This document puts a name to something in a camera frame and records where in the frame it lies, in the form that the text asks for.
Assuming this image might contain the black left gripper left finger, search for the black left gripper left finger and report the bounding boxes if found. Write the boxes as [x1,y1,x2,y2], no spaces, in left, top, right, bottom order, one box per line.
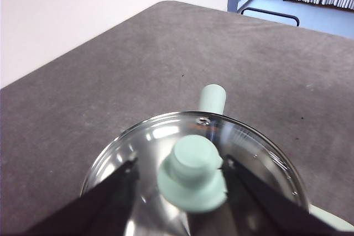
[23,157,139,236]

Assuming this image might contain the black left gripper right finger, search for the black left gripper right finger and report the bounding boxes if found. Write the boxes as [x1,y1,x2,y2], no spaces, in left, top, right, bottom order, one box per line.
[220,157,350,236]

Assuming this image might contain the glass lid with green knob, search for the glass lid with green knob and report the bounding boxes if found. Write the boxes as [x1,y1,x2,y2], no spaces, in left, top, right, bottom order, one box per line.
[80,111,310,236]

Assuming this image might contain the green breakfast machine base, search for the green breakfast machine base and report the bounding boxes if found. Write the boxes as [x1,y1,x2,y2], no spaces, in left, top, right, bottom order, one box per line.
[308,202,354,233]

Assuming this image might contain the black metal tube frame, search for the black metal tube frame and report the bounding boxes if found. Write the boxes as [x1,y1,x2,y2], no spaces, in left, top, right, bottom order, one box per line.
[240,7,301,28]

